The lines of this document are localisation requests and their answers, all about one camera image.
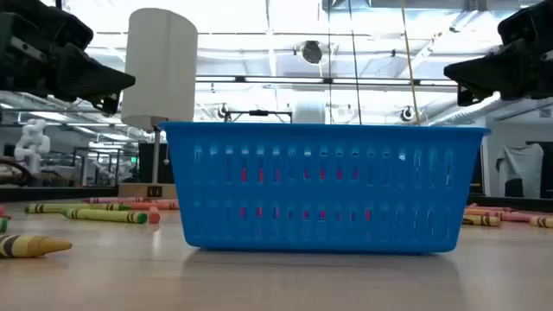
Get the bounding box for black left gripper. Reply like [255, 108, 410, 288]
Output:
[0, 12, 137, 116]

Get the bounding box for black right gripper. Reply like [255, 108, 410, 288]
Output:
[443, 36, 553, 107]

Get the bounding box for yellow green crayon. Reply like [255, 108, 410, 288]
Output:
[61, 207, 149, 225]
[24, 202, 131, 214]

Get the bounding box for white shade table lamp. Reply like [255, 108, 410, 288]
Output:
[118, 7, 199, 200]

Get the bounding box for black cabinet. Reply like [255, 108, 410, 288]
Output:
[137, 142, 175, 185]

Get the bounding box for grey cloth cover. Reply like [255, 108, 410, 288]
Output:
[495, 143, 545, 200]

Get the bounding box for blue plastic basket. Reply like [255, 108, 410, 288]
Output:
[158, 121, 492, 255]

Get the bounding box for yellow hanging cable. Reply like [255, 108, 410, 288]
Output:
[399, 0, 422, 127]

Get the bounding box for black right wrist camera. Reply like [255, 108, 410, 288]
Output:
[497, 0, 553, 47]

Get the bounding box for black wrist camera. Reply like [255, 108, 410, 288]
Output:
[497, 0, 553, 47]
[0, 0, 95, 51]

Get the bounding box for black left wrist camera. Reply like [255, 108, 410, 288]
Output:
[0, 0, 95, 51]

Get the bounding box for thin black hanging cable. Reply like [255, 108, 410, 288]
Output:
[327, 0, 334, 125]

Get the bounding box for black overhead frame bar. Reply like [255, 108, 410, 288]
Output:
[223, 109, 294, 124]

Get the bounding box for white cylindrical duct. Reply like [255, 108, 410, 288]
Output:
[293, 92, 327, 125]

